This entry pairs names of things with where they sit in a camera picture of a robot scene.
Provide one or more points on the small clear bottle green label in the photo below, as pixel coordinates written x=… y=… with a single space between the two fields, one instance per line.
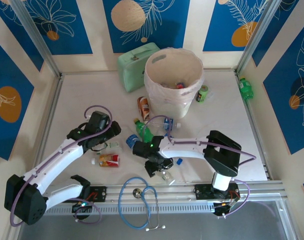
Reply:
x=115 y=145

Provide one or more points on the crushed clear bottle blue label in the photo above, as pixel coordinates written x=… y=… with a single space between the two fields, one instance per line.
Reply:
x=131 y=140

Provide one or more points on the green plastic soda bottle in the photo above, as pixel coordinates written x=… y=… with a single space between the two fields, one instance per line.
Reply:
x=246 y=88
x=144 y=132

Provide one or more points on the red orange label bottle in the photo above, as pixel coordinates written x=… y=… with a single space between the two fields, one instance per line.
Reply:
x=108 y=160

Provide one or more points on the brown orange drink bottle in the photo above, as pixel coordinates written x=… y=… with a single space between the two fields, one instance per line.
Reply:
x=143 y=107

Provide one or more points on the clear bottle Pepsi label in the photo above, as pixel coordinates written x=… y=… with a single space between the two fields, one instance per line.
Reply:
x=179 y=85

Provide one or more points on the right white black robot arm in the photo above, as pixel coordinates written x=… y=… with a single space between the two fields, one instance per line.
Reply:
x=186 y=150

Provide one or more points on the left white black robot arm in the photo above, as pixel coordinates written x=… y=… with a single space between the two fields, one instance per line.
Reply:
x=54 y=160

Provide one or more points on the white plastic bin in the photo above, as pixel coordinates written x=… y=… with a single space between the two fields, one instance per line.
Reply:
x=166 y=110

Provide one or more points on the translucent plastic bin liner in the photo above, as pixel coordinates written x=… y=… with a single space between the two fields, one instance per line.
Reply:
x=148 y=82

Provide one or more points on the blue stethoscope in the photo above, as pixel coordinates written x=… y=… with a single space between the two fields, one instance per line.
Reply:
x=136 y=192

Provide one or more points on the mint green zip case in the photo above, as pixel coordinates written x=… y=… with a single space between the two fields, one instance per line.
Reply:
x=131 y=72

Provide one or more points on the grey metal panel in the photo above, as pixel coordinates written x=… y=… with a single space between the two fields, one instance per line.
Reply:
x=191 y=227

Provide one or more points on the small green label canister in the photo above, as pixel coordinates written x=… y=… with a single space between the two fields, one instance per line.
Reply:
x=202 y=93

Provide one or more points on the aluminium extrusion rail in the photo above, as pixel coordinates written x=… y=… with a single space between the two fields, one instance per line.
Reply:
x=171 y=193

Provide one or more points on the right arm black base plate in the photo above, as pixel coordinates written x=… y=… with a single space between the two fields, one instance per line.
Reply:
x=200 y=191

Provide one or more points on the aluminium table side rail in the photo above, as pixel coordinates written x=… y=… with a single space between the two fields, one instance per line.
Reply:
x=54 y=100
x=251 y=117

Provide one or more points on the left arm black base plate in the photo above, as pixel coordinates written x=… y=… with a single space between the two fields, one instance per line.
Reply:
x=100 y=193

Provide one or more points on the aluminium table rear rail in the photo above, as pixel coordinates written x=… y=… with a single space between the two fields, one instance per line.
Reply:
x=91 y=73

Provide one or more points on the aluminium frame post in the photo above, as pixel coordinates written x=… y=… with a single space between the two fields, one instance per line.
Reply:
x=259 y=32
x=33 y=32

